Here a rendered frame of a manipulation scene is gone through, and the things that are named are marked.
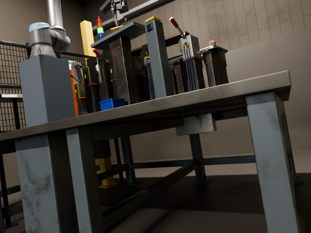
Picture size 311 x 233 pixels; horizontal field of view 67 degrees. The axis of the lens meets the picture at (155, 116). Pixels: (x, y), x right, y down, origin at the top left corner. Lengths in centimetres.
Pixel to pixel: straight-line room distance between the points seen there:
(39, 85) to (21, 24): 314
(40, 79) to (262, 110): 113
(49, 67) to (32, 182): 65
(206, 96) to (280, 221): 40
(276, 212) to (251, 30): 338
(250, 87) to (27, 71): 122
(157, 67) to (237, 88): 59
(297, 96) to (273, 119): 303
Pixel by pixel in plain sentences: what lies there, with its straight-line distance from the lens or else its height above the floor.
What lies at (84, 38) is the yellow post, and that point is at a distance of 309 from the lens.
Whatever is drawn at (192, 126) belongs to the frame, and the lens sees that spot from 202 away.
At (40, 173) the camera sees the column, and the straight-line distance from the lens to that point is 141.
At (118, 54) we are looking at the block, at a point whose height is 105.
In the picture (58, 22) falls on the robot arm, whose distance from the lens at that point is 176.
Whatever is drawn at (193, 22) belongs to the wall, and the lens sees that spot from 424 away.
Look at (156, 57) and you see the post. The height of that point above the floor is 95.
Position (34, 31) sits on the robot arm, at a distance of 161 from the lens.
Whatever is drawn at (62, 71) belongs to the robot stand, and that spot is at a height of 102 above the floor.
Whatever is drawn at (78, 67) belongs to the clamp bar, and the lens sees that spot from 207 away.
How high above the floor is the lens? 61
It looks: 2 degrees up
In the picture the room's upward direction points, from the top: 9 degrees counter-clockwise
